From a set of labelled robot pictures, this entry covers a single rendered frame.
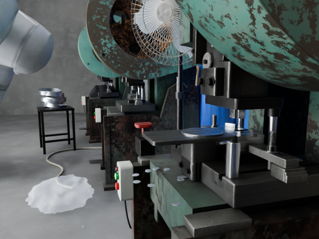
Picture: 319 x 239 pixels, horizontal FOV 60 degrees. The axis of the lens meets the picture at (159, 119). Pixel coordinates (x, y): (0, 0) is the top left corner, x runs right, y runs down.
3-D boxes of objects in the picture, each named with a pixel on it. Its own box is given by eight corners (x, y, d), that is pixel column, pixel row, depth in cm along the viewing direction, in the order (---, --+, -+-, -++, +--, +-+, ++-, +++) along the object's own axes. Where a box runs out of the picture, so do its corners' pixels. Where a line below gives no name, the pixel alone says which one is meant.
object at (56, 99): (42, 154, 335) (38, 89, 323) (39, 146, 375) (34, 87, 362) (76, 150, 354) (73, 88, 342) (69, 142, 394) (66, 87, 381)
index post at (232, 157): (229, 179, 67) (231, 140, 65) (223, 174, 70) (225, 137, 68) (240, 178, 68) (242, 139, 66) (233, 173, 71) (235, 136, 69)
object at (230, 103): (235, 119, 75) (236, 99, 74) (203, 110, 94) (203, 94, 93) (284, 116, 80) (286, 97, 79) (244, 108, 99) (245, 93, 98)
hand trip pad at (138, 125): (136, 143, 110) (136, 124, 109) (134, 140, 116) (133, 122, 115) (154, 142, 112) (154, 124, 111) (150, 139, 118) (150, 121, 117)
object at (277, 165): (286, 183, 64) (289, 140, 63) (244, 161, 80) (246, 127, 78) (307, 180, 66) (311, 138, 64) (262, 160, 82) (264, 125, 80)
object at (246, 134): (237, 151, 80) (238, 136, 79) (212, 140, 94) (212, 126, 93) (263, 149, 83) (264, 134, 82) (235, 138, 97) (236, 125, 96)
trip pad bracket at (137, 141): (140, 186, 109) (140, 137, 106) (135, 177, 119) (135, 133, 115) (155, 184, 111) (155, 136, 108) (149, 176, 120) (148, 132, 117)
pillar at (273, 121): (270, 150, 81) (273, 103, 79) (265, 148, 83) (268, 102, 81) (276, 150, 82) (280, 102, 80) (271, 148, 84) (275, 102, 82)
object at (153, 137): (153, 188, 75) (153, 140, 73) (141, 171, 88) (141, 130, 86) (234, 179, 82) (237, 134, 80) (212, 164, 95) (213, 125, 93)
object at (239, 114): (236, 118, 84) (236, 106, 84) (227, 116, 89) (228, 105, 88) (245, 118, 85) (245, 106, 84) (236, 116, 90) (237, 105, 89)
